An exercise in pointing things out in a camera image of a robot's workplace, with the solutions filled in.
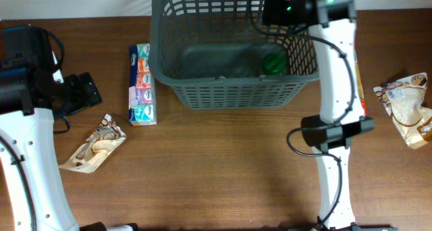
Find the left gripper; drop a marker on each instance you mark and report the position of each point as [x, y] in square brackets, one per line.
[75, 87]

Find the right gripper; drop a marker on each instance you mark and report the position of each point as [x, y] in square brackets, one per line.
[276, 7]

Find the green lidded jar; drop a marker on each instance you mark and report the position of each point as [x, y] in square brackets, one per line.
[273, 64]

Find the grey plastic shopping basket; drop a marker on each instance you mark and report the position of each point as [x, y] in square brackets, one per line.
[210, 52]

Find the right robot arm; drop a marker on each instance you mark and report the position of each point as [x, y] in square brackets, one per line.
[331, 26]

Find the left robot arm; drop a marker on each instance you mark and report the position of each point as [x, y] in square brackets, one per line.
[33, 95]

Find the brown snack pouch left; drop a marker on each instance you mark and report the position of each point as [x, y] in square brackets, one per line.
[106, 138]

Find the Kleenex tissue multipack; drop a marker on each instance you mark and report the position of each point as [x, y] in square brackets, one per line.
[142, 93]

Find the orange spaghetti pasta packet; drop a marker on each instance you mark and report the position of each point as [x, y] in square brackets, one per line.
[359, 85]

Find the white rice pouch right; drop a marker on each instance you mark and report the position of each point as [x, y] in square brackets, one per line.
[402, 100]

